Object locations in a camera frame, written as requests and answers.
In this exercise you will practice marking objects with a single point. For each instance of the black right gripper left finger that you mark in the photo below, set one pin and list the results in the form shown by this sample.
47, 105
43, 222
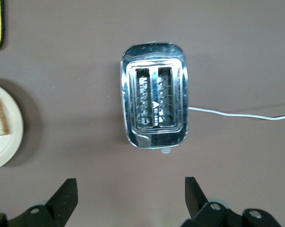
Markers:
59, 208

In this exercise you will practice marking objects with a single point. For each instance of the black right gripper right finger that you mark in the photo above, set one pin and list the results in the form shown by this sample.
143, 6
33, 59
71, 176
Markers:
203, 212

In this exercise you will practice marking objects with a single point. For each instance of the round wooden plate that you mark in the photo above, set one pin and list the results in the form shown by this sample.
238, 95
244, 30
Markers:
12, 146

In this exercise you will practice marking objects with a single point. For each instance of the cream and chrome toaster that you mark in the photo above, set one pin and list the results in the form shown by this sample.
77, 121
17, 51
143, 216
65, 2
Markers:
154, 54

